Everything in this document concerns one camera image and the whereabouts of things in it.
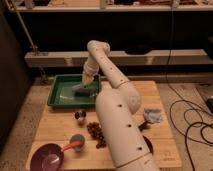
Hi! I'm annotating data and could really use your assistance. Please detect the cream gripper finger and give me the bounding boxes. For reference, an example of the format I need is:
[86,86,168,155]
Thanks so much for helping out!
[82,75,94,86]

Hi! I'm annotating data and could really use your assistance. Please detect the blue sponge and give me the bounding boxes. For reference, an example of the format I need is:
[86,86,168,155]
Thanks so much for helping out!
[72,84,93,96]

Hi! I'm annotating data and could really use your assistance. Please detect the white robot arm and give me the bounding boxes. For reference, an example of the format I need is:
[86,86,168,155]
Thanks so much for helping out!
[82,40,160,171]

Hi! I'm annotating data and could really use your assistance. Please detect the green plastic tray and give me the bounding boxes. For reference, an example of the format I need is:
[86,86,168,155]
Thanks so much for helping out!
[47,74,101,109]

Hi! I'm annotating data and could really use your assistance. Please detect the brown bowl with dark sponge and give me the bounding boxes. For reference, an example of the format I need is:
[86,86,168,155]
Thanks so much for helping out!
[143,136,154,154]

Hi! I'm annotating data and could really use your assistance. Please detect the small metal cup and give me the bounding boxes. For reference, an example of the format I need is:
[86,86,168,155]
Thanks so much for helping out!
[75,110,86,125]

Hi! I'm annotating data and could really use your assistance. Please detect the bunch of brown grapes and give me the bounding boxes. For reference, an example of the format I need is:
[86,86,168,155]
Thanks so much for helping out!
[87,122,107,149]

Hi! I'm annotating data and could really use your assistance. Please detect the wooden table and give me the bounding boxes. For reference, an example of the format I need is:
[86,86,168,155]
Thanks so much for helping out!
[26,81,182,171]

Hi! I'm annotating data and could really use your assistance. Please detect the crumpled blue cloth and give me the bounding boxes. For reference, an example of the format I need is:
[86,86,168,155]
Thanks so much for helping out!
[144,108,162,124]

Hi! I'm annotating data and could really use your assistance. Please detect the dark spatula tool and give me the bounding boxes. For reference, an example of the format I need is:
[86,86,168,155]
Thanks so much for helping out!
[138,121,149,131]

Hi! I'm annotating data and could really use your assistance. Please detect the white metal shelf rack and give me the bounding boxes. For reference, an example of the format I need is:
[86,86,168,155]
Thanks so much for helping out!
[4,0,213,68]

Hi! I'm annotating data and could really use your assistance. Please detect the purple plastic bowl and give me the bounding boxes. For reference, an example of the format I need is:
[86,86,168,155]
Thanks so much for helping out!
[30,143,64,171]

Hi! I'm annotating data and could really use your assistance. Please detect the teal cup with orange handle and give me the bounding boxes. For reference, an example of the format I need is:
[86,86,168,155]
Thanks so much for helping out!
[62,134,85,152]

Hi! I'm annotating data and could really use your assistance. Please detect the black floor cables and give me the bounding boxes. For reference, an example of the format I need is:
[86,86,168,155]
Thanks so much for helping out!
[165,6,213,171]

